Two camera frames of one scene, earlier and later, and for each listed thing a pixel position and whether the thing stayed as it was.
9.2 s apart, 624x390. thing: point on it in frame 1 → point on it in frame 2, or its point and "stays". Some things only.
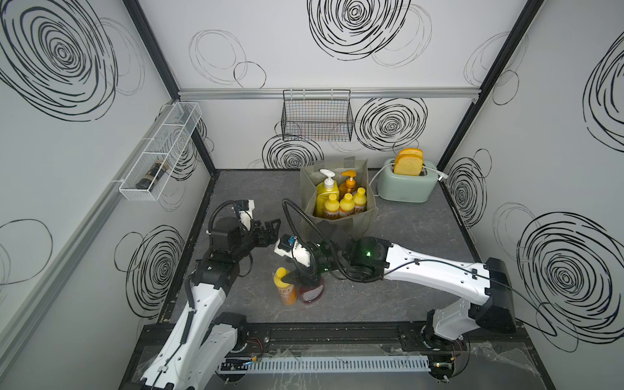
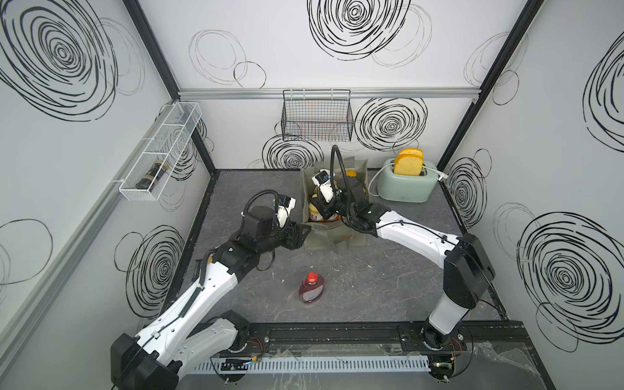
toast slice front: x=408 y=164 stays
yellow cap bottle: x=288 y=292 → x=314 y=214
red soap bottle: x=311 y=293 stays
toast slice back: x=411 y=150 stays
